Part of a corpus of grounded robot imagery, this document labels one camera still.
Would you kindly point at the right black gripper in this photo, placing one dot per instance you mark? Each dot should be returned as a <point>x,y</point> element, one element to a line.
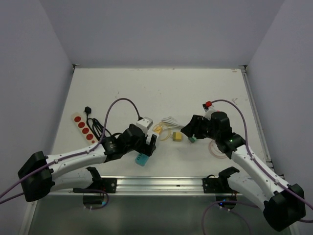
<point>194,126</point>

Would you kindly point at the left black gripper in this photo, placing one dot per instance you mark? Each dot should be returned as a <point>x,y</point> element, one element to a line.
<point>146,149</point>

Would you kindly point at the green USB charger plug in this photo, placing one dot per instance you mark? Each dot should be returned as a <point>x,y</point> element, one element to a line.
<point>192,139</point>

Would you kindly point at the white multi-socket adapter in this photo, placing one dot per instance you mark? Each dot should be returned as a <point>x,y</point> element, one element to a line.
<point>150,136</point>

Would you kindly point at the teal USB hub strip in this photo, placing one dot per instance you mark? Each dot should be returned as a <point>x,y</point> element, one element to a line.
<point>141,159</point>

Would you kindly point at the yellow USB charger plug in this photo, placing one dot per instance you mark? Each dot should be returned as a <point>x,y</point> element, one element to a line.
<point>177,136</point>

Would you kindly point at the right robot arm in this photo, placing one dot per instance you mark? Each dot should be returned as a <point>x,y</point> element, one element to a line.
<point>281,203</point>

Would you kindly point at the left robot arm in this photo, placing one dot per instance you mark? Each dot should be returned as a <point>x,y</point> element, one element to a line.
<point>43,174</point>

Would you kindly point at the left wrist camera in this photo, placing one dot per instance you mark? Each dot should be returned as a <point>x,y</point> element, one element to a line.
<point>144,123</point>

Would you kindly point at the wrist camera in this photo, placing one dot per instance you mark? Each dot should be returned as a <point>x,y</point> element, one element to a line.
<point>209,109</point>
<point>144,123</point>

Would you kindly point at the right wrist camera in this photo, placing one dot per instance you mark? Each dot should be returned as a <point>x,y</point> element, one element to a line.
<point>209,109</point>

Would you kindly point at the aluminium front rail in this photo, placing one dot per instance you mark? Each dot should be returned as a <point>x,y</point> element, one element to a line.
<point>141,186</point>

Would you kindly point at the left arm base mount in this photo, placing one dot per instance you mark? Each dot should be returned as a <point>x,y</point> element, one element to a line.
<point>105,185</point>

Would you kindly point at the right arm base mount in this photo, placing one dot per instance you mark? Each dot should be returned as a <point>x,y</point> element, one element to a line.
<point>216,185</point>

